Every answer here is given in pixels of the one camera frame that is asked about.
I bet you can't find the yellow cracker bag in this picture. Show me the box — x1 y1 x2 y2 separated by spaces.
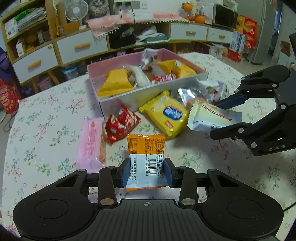
139 90 189 139

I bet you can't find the purple plush toy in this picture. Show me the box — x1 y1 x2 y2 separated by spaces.
0 47 13 82

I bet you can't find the framed cat picture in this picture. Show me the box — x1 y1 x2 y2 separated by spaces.
88 0 110 19

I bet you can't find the cream white snack packet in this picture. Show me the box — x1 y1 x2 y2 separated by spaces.
187 100 242 133

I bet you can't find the white microwave oven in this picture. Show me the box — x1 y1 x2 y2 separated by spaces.
203 3 238 29

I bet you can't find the pink checked cloth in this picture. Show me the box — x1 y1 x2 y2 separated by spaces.
86 13 189 38

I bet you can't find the yellow snack bag left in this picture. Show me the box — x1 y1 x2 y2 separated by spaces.
97 68 133 97

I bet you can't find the pink snack box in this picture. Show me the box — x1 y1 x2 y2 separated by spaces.
87 49 208 119

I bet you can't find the red packet in box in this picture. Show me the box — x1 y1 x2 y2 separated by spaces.
151 72 177 84

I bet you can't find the wooden cabinet with drawers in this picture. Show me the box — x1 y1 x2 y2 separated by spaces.
1 1 232 93

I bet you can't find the pink wafer packet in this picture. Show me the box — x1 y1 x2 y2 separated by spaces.
76 118 106 173

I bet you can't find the red candy packet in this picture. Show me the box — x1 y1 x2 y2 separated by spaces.
105 104 141 145

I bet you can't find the clear white bread packet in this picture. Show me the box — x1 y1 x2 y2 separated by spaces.
125 65 151 88

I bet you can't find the orange white snack packet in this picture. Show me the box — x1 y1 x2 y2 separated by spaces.
126 134 168 191

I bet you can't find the yellow snack bag right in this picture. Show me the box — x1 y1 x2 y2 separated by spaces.
157 59 197 78

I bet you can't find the yellow snack bag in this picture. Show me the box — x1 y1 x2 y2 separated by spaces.
157 59 197 78
97 68 133 97

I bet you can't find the white desk fan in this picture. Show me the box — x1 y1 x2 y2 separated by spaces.
65 0 88 29

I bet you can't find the white crumpled snack packet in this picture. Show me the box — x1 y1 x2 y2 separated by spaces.
141 48 158 70

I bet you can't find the red gift bag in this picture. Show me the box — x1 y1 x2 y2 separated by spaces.
0 79 21 114

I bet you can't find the floral tablecloth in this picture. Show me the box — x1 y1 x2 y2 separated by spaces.
0 52 296 235

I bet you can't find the silver biscuit packet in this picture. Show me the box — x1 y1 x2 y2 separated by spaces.
178 79 229 109

